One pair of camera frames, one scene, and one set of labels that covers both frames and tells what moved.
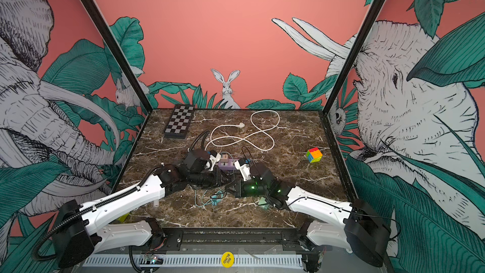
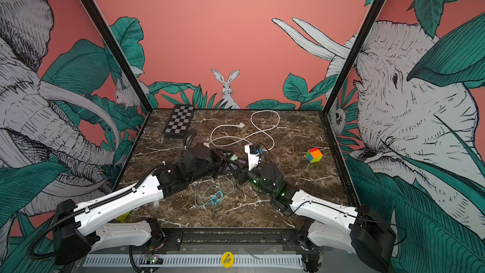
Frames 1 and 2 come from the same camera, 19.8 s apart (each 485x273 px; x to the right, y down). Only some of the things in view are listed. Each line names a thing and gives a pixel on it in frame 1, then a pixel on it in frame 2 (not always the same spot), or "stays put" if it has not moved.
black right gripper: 241,189 → 245,175
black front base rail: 234,240 stays put
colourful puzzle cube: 314,155 stays put
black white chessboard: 177,126 stays put
